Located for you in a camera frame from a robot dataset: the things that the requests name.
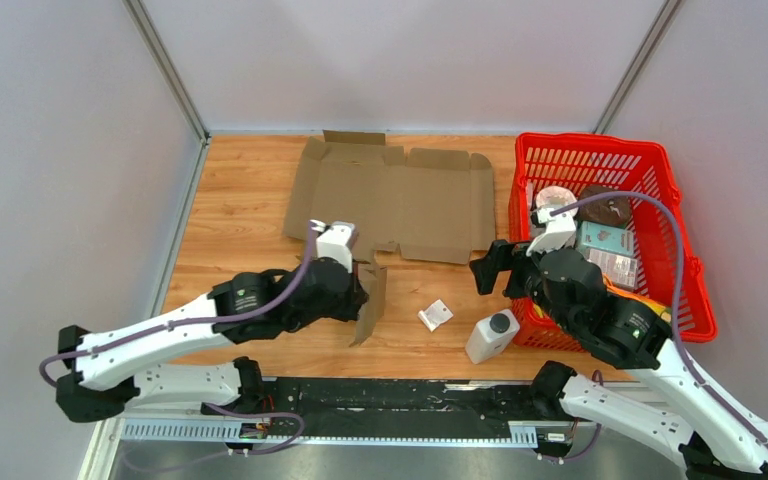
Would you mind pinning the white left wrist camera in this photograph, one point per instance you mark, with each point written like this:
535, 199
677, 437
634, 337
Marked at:
335, 241

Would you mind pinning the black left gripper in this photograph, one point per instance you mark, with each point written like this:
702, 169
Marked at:
355, 297

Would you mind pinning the white bottle black cap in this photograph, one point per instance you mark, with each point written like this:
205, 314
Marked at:
491, 336

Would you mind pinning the white printed snack box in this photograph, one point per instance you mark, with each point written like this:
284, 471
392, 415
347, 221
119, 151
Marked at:
621, 270

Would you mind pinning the small white paper tag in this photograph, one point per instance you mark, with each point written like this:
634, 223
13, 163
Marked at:
435, 315

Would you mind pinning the teal snack box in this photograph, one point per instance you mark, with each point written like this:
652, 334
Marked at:
611, 239

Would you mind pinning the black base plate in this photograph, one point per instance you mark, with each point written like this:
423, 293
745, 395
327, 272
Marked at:
406, 410

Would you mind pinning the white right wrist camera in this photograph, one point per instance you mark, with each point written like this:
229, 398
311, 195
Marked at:
559, 229

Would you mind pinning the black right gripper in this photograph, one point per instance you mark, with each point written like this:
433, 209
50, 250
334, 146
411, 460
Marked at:
503, 256

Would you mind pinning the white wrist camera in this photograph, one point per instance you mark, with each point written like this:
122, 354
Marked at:
335, 241
559, 229

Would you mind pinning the small brown cardboard box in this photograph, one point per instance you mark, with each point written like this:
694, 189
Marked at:
373, 279

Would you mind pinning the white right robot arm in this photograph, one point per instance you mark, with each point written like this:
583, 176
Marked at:
705, 430

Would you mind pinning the brown round chocolate pastry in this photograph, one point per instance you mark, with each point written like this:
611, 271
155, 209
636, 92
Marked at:
614, 212

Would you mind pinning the large flat cardboard sheet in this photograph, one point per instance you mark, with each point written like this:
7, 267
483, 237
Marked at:
427, 204

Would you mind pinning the yellow orange snack box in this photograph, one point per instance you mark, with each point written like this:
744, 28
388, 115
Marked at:
663, 312

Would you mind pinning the white tissue roll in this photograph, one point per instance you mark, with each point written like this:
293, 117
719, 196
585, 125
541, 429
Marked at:
554, 197

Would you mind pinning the red plastic basket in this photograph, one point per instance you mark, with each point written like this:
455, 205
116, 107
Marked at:
578, 160

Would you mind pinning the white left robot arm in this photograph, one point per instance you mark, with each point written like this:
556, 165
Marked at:
110, 373

